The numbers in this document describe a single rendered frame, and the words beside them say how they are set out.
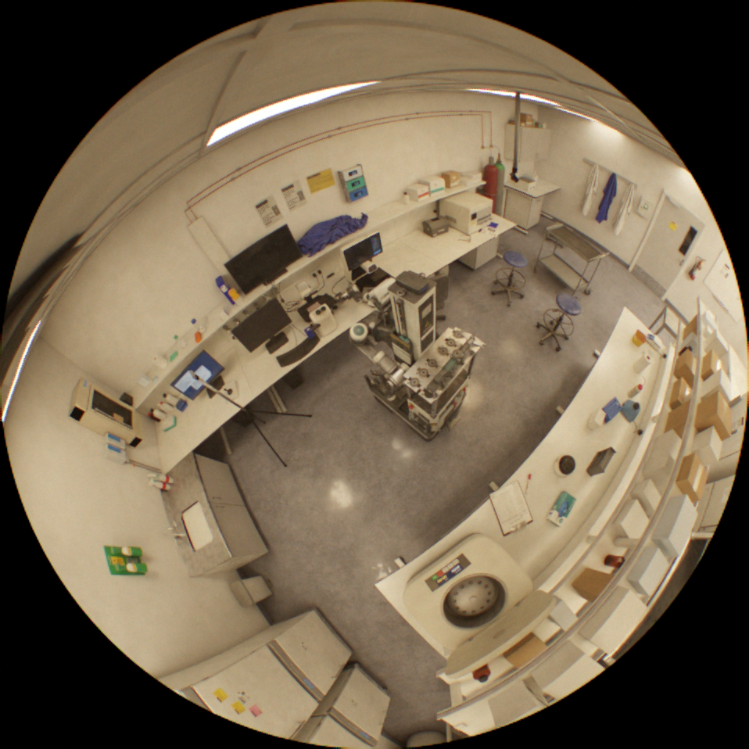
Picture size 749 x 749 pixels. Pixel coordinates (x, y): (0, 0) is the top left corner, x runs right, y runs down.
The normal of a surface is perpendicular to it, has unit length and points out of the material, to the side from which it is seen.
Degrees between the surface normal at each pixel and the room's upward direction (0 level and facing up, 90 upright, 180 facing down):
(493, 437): 0
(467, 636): 0
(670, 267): 90
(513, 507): 0
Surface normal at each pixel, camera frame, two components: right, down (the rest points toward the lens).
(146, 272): 0.58, 0.65
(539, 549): -0.18, -0.47
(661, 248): -0.79, 0.59
